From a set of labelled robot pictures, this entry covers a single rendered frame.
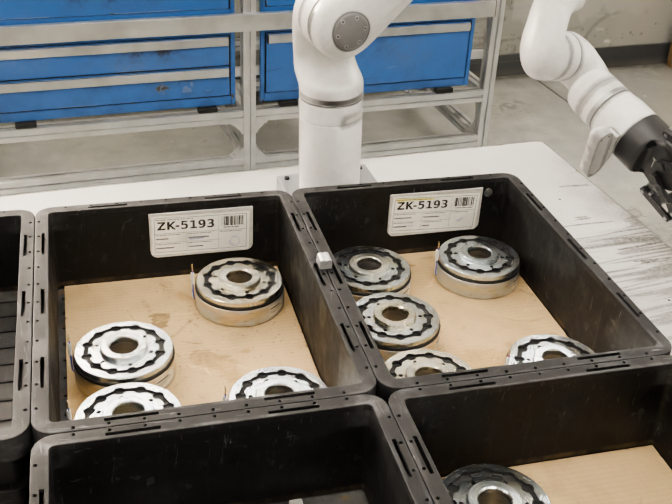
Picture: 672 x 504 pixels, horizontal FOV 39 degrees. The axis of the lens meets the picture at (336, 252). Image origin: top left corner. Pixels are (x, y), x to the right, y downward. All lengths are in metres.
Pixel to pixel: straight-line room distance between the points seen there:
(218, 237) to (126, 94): 1.83
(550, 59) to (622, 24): 3.29
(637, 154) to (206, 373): 0.62
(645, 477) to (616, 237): 0.73
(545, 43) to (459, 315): 0.42
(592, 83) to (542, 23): 0.11
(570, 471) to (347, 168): 0.62
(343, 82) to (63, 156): 2.25
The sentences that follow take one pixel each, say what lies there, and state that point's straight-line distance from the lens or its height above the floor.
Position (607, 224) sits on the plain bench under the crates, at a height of 0.70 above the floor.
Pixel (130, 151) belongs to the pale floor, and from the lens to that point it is 3.51.
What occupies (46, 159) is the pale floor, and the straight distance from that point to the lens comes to 3.50.
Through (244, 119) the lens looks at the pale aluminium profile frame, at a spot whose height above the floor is 0.28.
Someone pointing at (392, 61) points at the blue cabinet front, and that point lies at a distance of 3.17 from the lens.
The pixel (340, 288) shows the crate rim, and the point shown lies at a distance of 0.99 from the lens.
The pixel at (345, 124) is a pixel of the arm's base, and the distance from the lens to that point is 1.37.
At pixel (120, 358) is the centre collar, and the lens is 1.01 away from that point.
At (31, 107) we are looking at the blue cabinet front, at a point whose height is 0.36.
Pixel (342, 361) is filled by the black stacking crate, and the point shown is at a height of 0.91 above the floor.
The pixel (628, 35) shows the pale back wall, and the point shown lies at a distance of 4.68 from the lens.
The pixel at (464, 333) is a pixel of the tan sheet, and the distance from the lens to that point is 1.12.
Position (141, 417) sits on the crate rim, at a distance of 0.84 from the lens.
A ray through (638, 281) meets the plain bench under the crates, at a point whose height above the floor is 0.70.
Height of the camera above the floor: 1.47
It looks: 31 degrees down
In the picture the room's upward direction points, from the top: 3 degrees clockwise
